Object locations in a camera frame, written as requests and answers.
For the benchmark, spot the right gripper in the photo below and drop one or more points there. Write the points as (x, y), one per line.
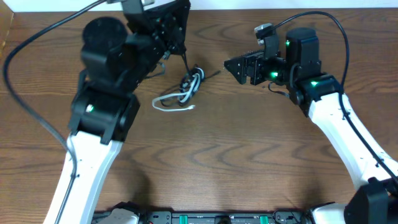
(255, 60)

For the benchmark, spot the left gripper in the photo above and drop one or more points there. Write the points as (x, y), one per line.
(168, 33)

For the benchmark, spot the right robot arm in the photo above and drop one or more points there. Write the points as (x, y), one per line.
(318, 96)

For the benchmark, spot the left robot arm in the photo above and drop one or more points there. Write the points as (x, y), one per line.
(117, 57)

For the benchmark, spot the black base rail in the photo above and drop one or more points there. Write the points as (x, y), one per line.
(128, 212)

